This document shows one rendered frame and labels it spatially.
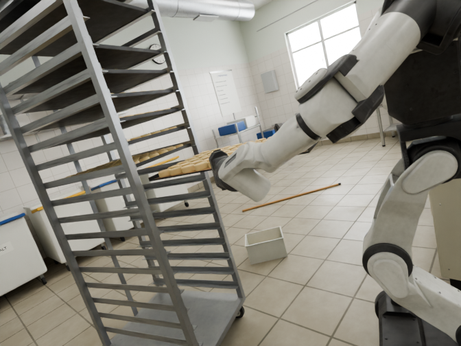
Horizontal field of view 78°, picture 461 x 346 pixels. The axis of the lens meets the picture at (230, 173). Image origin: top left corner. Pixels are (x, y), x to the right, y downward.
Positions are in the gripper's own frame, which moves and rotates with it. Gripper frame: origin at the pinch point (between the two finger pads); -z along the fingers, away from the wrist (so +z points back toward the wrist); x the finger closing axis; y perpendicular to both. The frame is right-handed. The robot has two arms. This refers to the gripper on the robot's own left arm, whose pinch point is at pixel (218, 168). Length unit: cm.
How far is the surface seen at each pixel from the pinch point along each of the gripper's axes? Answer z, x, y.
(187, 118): -54, 19, -5
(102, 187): -271, -27, 75
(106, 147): -31.4, 15.7, 32.6
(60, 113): -44, 34, 46
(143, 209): -21.7, -9.7, 27.0
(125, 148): -22.2, 13.7, 25.8
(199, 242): -65, -48, 7
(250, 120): -409, -6, -180
